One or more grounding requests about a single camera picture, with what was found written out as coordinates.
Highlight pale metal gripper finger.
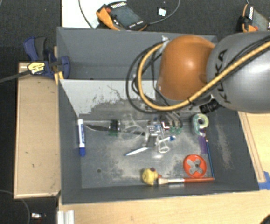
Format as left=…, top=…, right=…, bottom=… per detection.
left=150, top=127, right=160, bottom=149
left=144, top=126, right=152, bottom=148

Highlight white and blue pen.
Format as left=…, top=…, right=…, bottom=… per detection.
left=124, top=147, right=150, bottom=157

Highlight green and white tape roll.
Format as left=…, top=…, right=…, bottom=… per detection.
left=191, top=113, right=209, bottom=136

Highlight black and green small box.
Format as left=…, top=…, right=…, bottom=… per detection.
left=108, top=119, right=121, bottom=137

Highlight yellow toy duck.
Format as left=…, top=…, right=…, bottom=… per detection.
left=141, top=167, right=162, bottom=187

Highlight purple flat strip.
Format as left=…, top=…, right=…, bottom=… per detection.
left=198, top=135, right=209, bottom=156

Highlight orange round lid grey cross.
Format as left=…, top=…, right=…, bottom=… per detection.
left=183, top=154, right=208, bottom=179

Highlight grey metal bin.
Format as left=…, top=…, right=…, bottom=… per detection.
left=56, top=26, right=260, bottom=205

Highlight blue pencil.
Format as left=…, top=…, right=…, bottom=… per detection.
left=205, top=140, right=215, bottom=177

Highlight blue and white marker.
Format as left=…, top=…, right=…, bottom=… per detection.
left=77, top=118, right=87, bottom=158

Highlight pale wood flat board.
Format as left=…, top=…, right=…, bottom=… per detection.
left=13, top=62, right=62, bottom=199

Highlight black cylinder on white bracket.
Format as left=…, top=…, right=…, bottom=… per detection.
left=199, top=100, right=220, bottom=114

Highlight orange handled paintbrush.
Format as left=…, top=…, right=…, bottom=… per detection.
left=158, top=177, right=215, bottom=186

